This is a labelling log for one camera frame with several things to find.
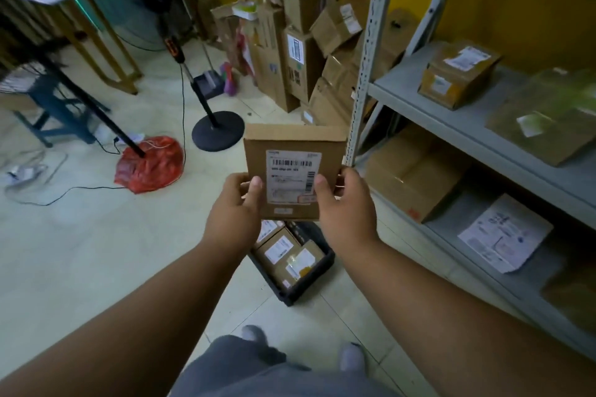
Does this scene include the cardboard parcel white label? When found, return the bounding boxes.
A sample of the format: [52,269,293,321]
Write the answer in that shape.
[243,123,349,221]

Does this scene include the pile of cardboard boxes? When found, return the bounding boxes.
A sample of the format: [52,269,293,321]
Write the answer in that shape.
[210,0,420,127]

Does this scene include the person's left shoe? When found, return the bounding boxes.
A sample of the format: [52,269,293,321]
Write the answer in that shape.
[240,324,271,347]

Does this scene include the black tripod leg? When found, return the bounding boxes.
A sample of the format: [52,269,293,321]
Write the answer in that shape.
[28,45,147,159]

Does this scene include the person's grey shorts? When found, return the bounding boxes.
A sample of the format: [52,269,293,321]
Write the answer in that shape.
[169,334,401,397]

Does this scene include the wooden table frame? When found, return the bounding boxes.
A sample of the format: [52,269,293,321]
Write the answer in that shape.
[44,0,143,96]

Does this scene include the black label printer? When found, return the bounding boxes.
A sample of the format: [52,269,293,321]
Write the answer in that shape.
[193,69,227,100]

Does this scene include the person's right forearm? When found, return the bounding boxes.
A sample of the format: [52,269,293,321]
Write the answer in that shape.
[342,238,596,397]

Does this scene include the person's left hand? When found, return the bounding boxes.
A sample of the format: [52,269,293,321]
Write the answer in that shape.
[203,172,264,257]

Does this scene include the person's right hand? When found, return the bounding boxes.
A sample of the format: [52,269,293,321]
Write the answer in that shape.
[313,167,380,257]

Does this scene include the cardboard box with labels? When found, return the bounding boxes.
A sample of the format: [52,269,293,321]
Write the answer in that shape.
[418,40,503,111]

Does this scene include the black plastic crate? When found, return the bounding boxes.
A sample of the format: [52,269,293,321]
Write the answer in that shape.
[247,220,336,307]

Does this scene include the person's shoe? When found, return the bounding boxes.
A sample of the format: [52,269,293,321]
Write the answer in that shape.
[338,342,367,374]
[240,324,271,347]

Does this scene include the taped small cardboard parcel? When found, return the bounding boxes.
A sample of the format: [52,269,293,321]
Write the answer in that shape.
[274,239,326,290]

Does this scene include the white printed paper sheet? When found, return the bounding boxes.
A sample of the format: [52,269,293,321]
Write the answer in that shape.
[457,193,555,274]

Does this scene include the white power strip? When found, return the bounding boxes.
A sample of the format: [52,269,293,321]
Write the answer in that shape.
[6,164,48,188]

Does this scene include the black standing fan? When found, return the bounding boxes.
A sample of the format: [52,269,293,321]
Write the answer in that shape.
[81,0,246,153]

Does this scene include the person's left forearm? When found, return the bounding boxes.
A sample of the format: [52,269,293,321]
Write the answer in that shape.
[0,239,250,397]

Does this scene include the grey metal shelving rack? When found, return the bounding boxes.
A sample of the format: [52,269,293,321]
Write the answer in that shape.
[342,0,596,360]

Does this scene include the red plastic bag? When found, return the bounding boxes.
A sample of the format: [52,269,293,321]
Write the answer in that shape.
[114,135,185,194]

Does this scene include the person's right shoe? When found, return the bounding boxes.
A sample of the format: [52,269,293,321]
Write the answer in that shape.
[338,342,367,374]

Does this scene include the black power cable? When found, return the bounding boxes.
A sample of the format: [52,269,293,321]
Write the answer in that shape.
[9,62,187,207]

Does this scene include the blue plastic stool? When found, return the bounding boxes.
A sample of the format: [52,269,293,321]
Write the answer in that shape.
[0,62,111,149]

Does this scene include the flat brown padded envelope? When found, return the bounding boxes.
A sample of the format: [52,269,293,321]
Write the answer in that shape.
[485,67,596,167]

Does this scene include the large plain cardboard box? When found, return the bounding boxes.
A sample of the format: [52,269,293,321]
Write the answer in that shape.
[364,124,471,224]

